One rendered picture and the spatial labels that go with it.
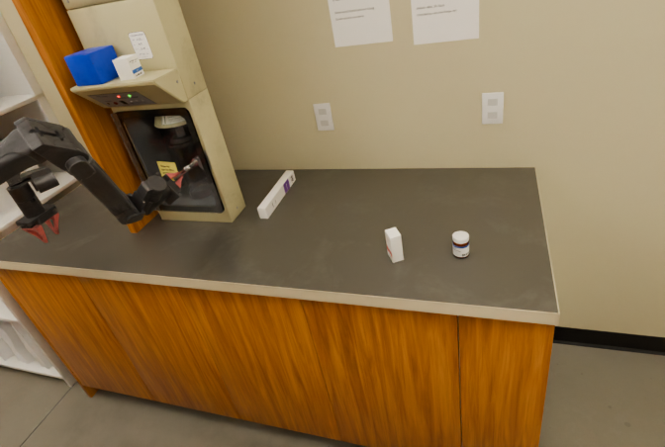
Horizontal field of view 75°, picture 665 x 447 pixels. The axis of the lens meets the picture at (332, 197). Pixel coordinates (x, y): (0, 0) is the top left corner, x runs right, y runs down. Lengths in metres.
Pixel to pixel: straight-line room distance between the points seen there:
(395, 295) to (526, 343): 0.36
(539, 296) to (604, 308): 1.04
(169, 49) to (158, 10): 0.11
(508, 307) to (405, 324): 0.29
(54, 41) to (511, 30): 1.41
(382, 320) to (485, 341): 0.28
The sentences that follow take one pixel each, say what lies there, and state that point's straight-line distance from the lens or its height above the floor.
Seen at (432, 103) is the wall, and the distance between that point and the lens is 1.64.
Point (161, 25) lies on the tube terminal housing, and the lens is 1.41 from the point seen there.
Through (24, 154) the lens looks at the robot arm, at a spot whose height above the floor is 1.52.
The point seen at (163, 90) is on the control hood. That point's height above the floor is 1.47.
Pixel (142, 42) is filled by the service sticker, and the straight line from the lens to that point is 1.47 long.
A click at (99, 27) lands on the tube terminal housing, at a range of 1.56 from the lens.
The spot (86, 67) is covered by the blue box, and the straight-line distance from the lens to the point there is 1.49.
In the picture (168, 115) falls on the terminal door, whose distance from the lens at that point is 1.50.
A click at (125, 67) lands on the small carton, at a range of 1.43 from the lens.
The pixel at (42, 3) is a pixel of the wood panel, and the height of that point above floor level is 1.74.
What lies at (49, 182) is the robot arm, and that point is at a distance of 1.59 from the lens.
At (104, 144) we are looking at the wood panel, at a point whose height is 1.29.
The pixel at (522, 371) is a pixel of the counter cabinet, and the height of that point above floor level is 0.68.
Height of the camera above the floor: 1.77
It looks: 31 degrees down
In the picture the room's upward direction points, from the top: 11 degrees counter-clockwise
